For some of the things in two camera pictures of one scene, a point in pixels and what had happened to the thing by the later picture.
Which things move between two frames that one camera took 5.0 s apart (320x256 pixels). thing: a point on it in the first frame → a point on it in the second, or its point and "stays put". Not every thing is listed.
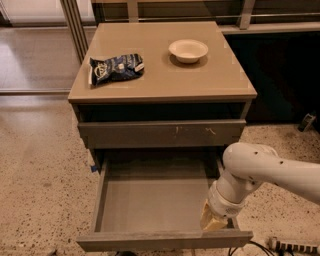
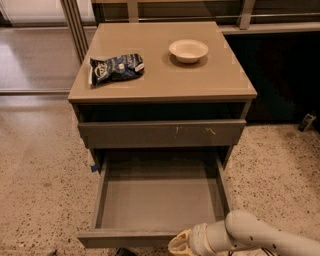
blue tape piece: (93, 168) stays put
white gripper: (224, 205) → (198, 237)
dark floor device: (307, 123) stays put
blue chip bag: (123, 67) stays put
